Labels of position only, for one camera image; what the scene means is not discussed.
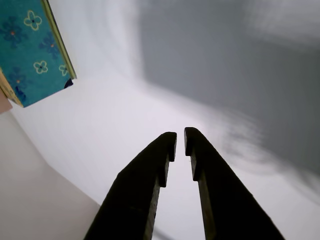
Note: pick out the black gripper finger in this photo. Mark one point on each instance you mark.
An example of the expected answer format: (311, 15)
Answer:
(225, 200)
(135, 200)

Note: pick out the yellow blue floral box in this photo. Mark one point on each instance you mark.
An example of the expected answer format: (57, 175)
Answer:
(25, 50)

